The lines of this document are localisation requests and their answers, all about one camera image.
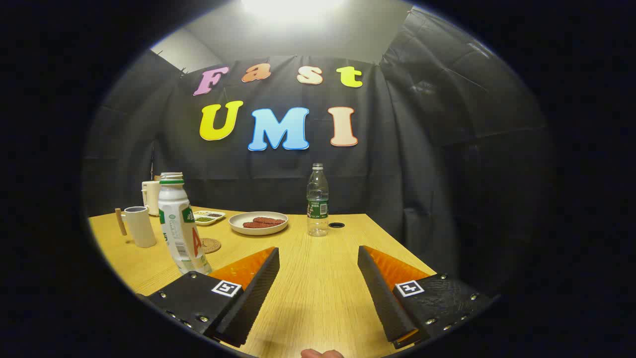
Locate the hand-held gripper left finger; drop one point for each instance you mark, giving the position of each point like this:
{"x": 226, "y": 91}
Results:
{"x": 253, "y": 298}

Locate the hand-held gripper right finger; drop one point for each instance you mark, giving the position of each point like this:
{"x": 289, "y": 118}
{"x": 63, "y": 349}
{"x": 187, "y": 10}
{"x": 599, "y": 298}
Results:
{"x": 382, "y": 298}

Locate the round cork coaster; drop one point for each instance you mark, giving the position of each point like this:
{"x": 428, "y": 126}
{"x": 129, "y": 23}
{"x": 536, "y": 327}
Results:
{"x": 212, "y": 245}

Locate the white juice bottle green label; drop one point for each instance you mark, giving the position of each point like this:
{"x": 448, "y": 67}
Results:
{"x": 179, "y": 223}

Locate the clear plastic water bottle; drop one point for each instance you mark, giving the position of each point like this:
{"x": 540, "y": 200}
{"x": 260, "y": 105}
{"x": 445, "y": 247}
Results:
{"x": 317, "y": 199}

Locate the wooden table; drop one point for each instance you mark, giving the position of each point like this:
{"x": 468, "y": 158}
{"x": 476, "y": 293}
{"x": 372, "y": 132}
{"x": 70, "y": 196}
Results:
{"x": 318, "y": 278}

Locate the red meat patty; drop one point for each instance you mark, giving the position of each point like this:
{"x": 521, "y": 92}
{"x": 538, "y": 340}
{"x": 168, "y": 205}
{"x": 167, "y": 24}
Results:
{"x": 256, "y": 225}
{"x": 271, "y": 220}

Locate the white plate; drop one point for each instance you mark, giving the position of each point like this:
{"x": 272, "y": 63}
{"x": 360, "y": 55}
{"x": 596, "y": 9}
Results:
{"x": 237, "y": 223}

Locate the small black round cap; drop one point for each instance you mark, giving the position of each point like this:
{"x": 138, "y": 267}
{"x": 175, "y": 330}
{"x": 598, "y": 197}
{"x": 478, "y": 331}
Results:
{"x": 336, "y": 225}

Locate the white divided condiment dish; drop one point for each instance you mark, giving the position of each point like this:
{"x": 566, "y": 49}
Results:
{"x": 208, "y": 217}

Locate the black backdrop cloth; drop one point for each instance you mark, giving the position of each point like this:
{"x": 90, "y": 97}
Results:
{"x": 397, "y": 174}

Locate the cream toaster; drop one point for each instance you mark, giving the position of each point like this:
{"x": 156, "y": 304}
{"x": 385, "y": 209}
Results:
{"x": 150, "y": 196}

